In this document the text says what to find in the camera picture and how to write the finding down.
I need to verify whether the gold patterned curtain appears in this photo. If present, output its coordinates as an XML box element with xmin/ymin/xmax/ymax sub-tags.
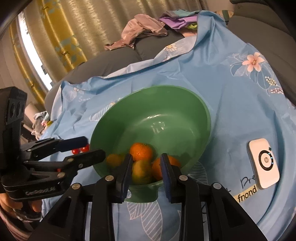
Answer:
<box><xmin>1</xmin><ymin>1</ymin><xmax>208</xmax><ymax>107</ymax></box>

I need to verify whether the cherry tomato two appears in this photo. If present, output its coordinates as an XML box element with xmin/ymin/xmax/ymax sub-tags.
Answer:
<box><xmin>80</xmin><ymin>144</ymin><xmax>90</xmax><ymax>153</ymax></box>

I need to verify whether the cherry tomato one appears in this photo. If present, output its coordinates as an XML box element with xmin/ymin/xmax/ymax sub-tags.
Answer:
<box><xmin>72</xmin><ymin>149</ymin><xmax>80</xmax><ymax>155</ymax></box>

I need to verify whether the white portable wifi device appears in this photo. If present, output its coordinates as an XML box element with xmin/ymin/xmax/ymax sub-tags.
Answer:
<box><xmin>247</xmin><ymin>138</ymin><xmax>280</xmax><ymax>190</ymax></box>

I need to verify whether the top orange tangerine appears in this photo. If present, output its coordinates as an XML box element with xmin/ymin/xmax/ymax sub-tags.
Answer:
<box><xmin>129</xmin><ymin>143</ymin><xmax>154</xmax><ymax>162</ymax></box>

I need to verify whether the pink clothes pile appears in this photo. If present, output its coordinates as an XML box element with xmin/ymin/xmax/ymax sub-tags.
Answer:
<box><xmin>104</xmin><ymin>14</ymin><xmax>168</xmax><ymax>51</ymax></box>

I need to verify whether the cluttered laundry pile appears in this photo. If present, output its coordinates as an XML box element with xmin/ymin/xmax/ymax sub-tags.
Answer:
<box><xmin>31</xmin><ymin>111</ymin><xmax>53</xmax><ymax>140</ymax></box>

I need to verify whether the green plastic bowl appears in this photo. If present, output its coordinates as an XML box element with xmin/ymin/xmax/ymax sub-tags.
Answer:
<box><xmin>89</xmin><ymin>85</ymin><xmax>212</xmax><ymax>202</ymax></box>

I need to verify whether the yellowish front tangerine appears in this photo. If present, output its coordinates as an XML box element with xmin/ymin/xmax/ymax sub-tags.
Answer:
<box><xmin>132</xmin><ymin>160</ymin><xmax>152</xmax><ymax>185</ymax></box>

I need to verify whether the purple clothes pile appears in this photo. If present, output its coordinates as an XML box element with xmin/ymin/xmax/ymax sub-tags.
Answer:
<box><xmin>159</xmin><ymin>9</ymin><xmax>200</xmax><ymax>31</ymax></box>

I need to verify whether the blue floral tablecloth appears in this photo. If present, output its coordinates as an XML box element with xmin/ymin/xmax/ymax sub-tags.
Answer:
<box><xmin>43</xmin><ymin>11</ymin><xmax>295</xmax><ymax>240</ymax></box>

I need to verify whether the grey sofa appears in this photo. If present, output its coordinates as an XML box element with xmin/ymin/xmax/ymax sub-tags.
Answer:
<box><xmin>43</xmin><ymin>0</ymin><xmax>296</xmax><ymax>117</ymax></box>

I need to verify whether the left small tangerine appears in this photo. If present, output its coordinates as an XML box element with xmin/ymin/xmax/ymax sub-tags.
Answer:
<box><xmin>106</xmin><ymin>154</ymin><xmax>124</xmax><ymax>169</ymax></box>

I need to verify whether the left hand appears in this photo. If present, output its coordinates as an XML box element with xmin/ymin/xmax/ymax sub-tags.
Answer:
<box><xmin>0</xmin><ymin>193</ymin><xmax>42</xmax><ymax>218</ymax></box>

